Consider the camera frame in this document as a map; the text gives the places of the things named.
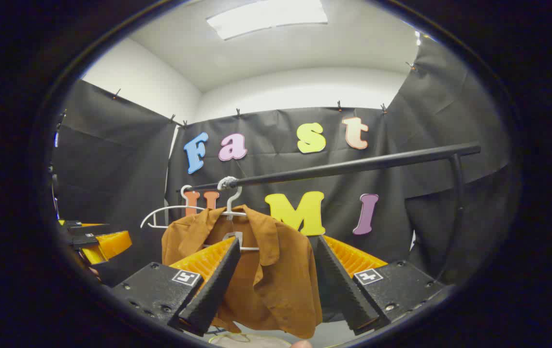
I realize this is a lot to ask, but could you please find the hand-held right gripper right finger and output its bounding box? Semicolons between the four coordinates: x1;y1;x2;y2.
315;235;447;336

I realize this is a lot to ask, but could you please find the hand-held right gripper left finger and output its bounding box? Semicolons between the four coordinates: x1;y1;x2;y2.
111;236;242;337

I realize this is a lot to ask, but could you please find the brown shirt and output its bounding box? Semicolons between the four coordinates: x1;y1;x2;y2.
161;205;323;339

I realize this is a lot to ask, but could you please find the pale laundry hamper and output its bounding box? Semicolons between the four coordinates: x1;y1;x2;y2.
208;333;293;348

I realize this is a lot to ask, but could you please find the white plastic hanger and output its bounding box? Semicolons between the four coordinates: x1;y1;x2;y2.
141;185;206;229

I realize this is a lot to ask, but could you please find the white hanger with taped hook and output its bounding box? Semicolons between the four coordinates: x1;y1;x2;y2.
203;176;261;252

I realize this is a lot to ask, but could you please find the black clothes rack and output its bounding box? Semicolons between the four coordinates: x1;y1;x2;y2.
179;143;482;283

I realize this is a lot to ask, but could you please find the ceiling light panel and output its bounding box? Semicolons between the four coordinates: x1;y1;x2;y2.
207;0;328;40

